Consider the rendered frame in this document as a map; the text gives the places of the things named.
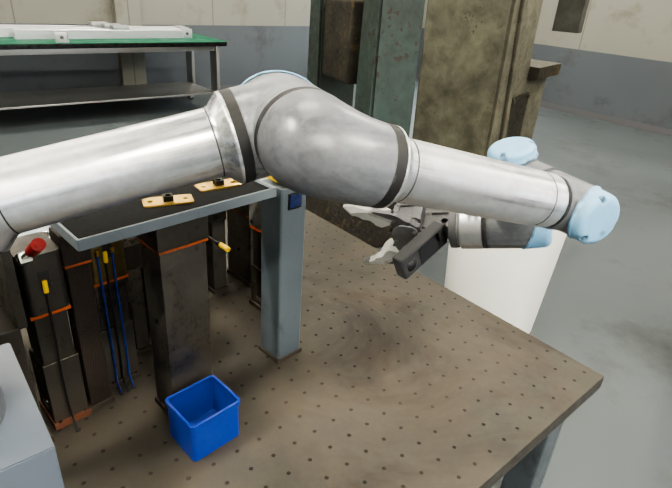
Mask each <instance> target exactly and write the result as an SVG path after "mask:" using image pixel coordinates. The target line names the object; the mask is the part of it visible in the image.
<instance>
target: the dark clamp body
mask: <svg viewBox="0 0 672 488"><path fill-rule="evenodd" d="M35 238H42V239H44V240H45V242H46V248H45V249H44V250H43V251H42V252H40V253H39V254H38V255H37V256H35V257H32V258H33V261H32V262H31V263H30V264H26V265H23V266H18V265H17V263H16V260H15V257H14V256H15V255H16V254H17V253H18V252H22V251H24V249H25V247H26V246H27V245H28V244H29V243H30V242H31V241H32V240H33V239H35ZM10 252H11V256H12V260H13V264H14V269H15V273H16V277H17V281H18V286H19V290H20V294H21V298H22V302H23V307H24V311H25V315H26V319H27V324H28V327H26V329H27V333H28V337H29V341H30V345H31V347H29V348H28V349H29V353H30V358H31V362H32V366H33V370H34V374H35V378H36V382H37V388H38V391H39V395H40V399H41V400H40V401H39V405H40V407H41V409H42V410H43V412H44V413H45V415H46V416H47V418H48V419H49V421H50V422H51V424H52V426H53V427H54V429H55V430H56V431H57V430H59V429H61V428H63V427H66V426H68V425H70V424H72V423H74V425H75V427H76V428H75V429H74V431H75V432H79V431H80V430H81V427H78V425H77V423H76V421H78V420H80V419H82V418H84V417H86V416H88V415H90V414H92V410H91V408H90V407H89V405H88V403H87V397H86V392H85V387H84V382H83V376H82V371H81V366H80V361H79V355H78V353H77V352H76V350H75V349H74V345H73V340H72V335H71V329H70V324H69V319H68V314H67V309H69V308H71V304H70V303H69V298H68V293H67V287H66V282H65V277H64V271H63V266H62V261H61V256H60V250H59V247H58V246H57V245H56V244H55V243H54V242H53V241H52V240H51V239H50V238H49V237H48V236H47V235H46V234H45V233H43V232H36V233H32V234H28V235H23V236H19V237H17V239H16V240H15V242H14V244H13V245H12V247H11V249H10Z"/></svg>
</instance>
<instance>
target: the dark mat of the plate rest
mask: <svg viewBox="0 0 672 488"><path fill-rule="evenodd" d="M266 189H269V188H268V187H266V186H264V185H262V184H259V183H257V182H255V181H251V182H248V183H244V184H242V185H241V186H236V187H230V188H224V189H219V190H213V191H207V192H201V191H199V190H198V189H197V188H195V187H194V185H191V186H188V187H184V188H181V189H177V190H173V191H170V192H166V193H172V194H173V195H182V194H191V195H192V197H193V199H194V203H190V204H180V205H170V206H160V207H151V208H145V207H144V206H143V203H142V199H141V200H138V201H134V202H130V203H127V204H123V205H120V206H116V207H113V208H109V209H105V210H102V211H98V212H95V213H91V214H88V215H84V216H81V217H77V218H73V219H70V220H66V221H63V222H59V223H61V224H62V225H63V226H64V227H65V228H66V229H67V230H69V231H70V232H71V233H72V234H73V235H74V236H75V237H77V238H78V239H81V238H84V237H88V236H92V235H96V234H100V233H103V232H107V231H111V230H115V229H118V228H122V227H126V226H130V225H134V224H137V223H141V222H145V221H149V220H152V219H156V218H160V217H164V216H168V215H171V214H175V213H179V212H183V211H186V210H190V209H194V208H198V207H202V206H205V205H209V204H213V203H217V202H220V201H224V200H228V199H232V198H235V197H239V196H243V195H247V194H251V193H254V192H258V191H262V190H266Z"/></svg>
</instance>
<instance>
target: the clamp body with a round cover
mask: <svg viewBox="0 0 672 488"><path fill-rule="evenodd" d="M91 253H92V262H90V265H91V272H92V278H93V284H94V290H95V296H96V302H97V309H98V315H99V321H100V327H101V333H102V339H103V346H104V352H105V358H106V364H107V370H108V376H109V383H110V389H111V390H112V389H114V388H116V387H118V388H119V391H120V392H119V395H123V394H124V391H122V390H121V387H120V386H121V385H123V384H125V387H126V389H125V391H126V392H129V391H131V388H128V386H127V384H126V383H127V382H129V381H131V383H132V389H135V388H137V385H134V383H133V379H136V378H138V377H140V376H142V372H141V370H140V369H139V367H138V359H137V352H136V344H135V336H134V328H133V321H132V320H131V319H130V318H129V310H128V303H127V295H126V287H125V280H124V278H126V277H129V275H128V273H127V265H126V259H125V252H124V244H123V240H119V241H116V242H112V243H108V244H105V245H101V246H98V247H94V248H91Z"/></svg>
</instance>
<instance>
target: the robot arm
mask: <svg viewBox="0 0 672 488"><path fill-rule="evenodd" d="M487 156H488V157H485V156H481V155H477V154H472V153H468V152H464V151H460V150H456V149H452V148H448V147H444V146H440V145H436V144H432V143H428V142H424V141H420V140H416V139H412V138H408V136H407V134H406V132H405V131H404V129H403V128H401V127H400V126H397V125H394V124H390V123H386V122H383V121H380V120H377V119H375V118H372V117H370V116H368V115H366V114H364V113H362V112H360V111H358V110H356V109H354V108H353V107H351V106H349V105H348V104H346V103H344V102H343V101H341V100H339V99H338V98H336V97H335V96H333V95H331V94H329V93H327V92H325V91H324V90H322V89H320V88H318V87H316V86H315V85H313V84H312V83H311V82H310V81H308V80H307V79H305V78H304V77H302V76H300V75H298V74H295V73H292V72H288V71H283V70H269V71H263V72H260V73H257V74H255V75H253V76H251V77H249V78H248V79H247V80H245V81H244V82H243V83H242V84H241V85H239V86H235V87H230V88H227V89H222V90H218V91H214V93H213V95H212V97H211V98H210V100H209V102H208V104H207V105H206V106H205V107H204V108H200V109H196V110H191V111H187V112H183V113H179V114H175V115H171V116H167V117H163V118H158V119H154V120H150V121H146V122H142V123H138V124H134V125H130V126H126V127H121V128H117V129H113V130H109V131H105V132H101V133H97V134H93V135H89V136H84V137H80V138H76V139H72V140H68V141H64V142H60V143H56V144H52V145H47V146H43V147H39V148H35V149H31V150H27V151H23V152H19V153H14V154H10V155H6V156H2V157H0V253H4V252H7V251H9V250H10V249H11V247H12V245H13V244H14V242H15V240H16V239H17V237H18V235H19V234H20V233H24V232H27V231H31V230H34V229H38V228H41V227H45V226H48V225H52V224H56V223H59V222H63V221H66V220H70V219H73V218H77V217H81V216H84V215H88V214H91V213H95V212H98V211H102V210H105V209H109V208H113V207H116V206H120V205H123V204H127V203H130V202H134V201H138V200H141V199H145V198H148V197H152V196H156V195H159V194H163V193H166V192H170V191H173V190H177V189H181V188H184V187H188V186H191V185H195V184H198V183H202V182H206V181H209V180H213V179H216V178H220V177H224V176H226V177H230V178H232V179H233V180H235V181H237V182H239V183H241V184H244V183H248V182H251V181H255V180H258V179H262V178H265V177H269V176H272V178H273V179H274V180H275V181H277V182H278V183H279V184H281V185H283V186H284V187H286V188H288V189H290V190H292V191H294V192H297V193H300V194H303V195H307V196H310V197H314V198H319V199H323V200H328V201H334V202H340V203H346V204H344V205H343V207H342V208H343V209H344V210H345V211H346V212H347V213H348V214H349V215H350V216H357V217H359V218H361V219H362V220H368V221H371V222H373V223H374V224H375V225H376V226H378V227H381V228H383V227H386V226H389V225H391V226H394V227H392V228H390V231H389V234H390V235H392V236H393V238H394V241H393V238H390V239H389V240H387V241H386V242H385V244H384V246H383V247H382V249H381V251H380V252H378V253H377V254H376V255H374V256H369V257H367V258H365V259H364V260H363V262H364V263H367V264H388V263H389V264H394V266H395V269H396V273H397V275H398V276H400V277H402V278H403V279H408V278H409V277H410V276H411V275H412V274H413V273H414V272H415V271H417V270H418V269H419V268H420V267H421V266H422V265H423V264H424V263H425V262H426V261H427V260H429V259H430V258H431V257H432V256H433V255H434V254H435V253H436V252H437V251H438V250H439V249H441V248H442V247H443V246H444V245H445V244H446V243H447V239H449V243H450V246H451V248H460V247H461V248H462V249H511V248H522V249H534V248H544V247H548V246H549V245H550V244H551V243H552V229H553V230H557V231H560V232H563V233H565V234H567V236H568V237H569V238H571V239H576V240H578V241H580V242H582V243H586V244H592V243H595V242H598V241H600V240H602V239H603V238H605V237H606V236H607V235H608V234H609V233H610V232H611V231H612V229H613V228H614V225H615V224H616V222H617V220H618V217H619V213H620V206H619V202H618V200H617V199H616V197H615V196H614V195H612V194H610V193H608V192H606V191H604V190H602V189H601V187H600V186H594V185H591V184H589V183H587V182H585V181H582V180H580V179H578V178H576V177H573V176H571V175H569V174H567V173H564V172H562V171H560V170H558V169H556V168H554V167H552V166H549V165H547V164H545V163H543V162H540V161H538V159H537V157H538V156H539V154H538V152H537V146H536V144H535V142H534V141H533V140H531V139H529V138H525V137H509V138H504V139H502V140H499V141H497V142H495V143H494V144H492V145H491V146H490V148H489V149H488V153H487ZM394 202H395V203H397V204H396V205H395V206H394V210H391V209H389V208H387V207H388V206H390V205H391V204H393V203H394Z"/></svg>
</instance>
